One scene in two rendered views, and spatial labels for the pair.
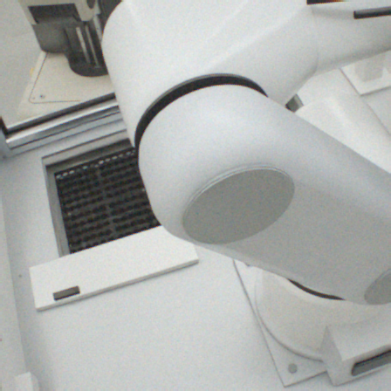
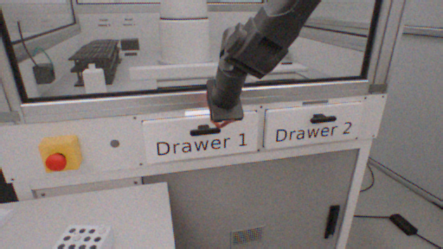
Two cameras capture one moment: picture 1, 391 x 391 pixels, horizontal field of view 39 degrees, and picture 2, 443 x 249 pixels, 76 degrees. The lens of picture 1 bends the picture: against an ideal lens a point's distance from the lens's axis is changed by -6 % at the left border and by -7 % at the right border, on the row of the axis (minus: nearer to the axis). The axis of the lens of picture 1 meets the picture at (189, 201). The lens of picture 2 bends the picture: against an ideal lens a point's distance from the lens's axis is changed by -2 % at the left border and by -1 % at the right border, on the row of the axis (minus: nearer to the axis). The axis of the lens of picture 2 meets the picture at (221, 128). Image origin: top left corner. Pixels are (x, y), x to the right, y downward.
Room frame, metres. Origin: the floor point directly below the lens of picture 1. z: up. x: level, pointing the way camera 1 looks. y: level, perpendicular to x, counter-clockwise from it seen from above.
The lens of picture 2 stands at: (1.53, -0.16, 1.19)
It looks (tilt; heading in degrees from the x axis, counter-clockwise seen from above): 25 degrees down; 174
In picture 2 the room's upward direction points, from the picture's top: straight up
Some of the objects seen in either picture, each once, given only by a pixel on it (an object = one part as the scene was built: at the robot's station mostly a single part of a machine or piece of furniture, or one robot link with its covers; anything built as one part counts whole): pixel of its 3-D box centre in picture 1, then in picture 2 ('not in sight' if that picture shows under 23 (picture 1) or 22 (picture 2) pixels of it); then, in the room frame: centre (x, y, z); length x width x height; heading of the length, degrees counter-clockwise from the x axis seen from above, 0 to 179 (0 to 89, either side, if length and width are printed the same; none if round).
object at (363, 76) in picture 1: (370, 58); not in sight; (0.79, -0.41, 1.00); 0.09 x 0.08 x 0.10; 8
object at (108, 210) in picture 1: (109, 211); not in sight; (0.64, 0.15, 0.87); 0.22 x 0.18 x 0.06; 8
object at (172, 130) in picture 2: not in sight; (202, 137); (0.88, -0.14, 0.87); 0.29 x 0.02 x 0.11; 98
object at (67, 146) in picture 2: not in sight; (60, 154); (0.94, -0.46, 0.88); 0.07 x 0.05 x 0.07; 98
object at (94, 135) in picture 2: not in sight; (191, 85); (0.40, -0.16, 0.87); 1.02 x 0.95 x 0.14; 98
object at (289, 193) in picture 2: not in sight; (197, 181); (0.40, -0.15, 0.40); 1.03 x 0.95 x 0.80; 98
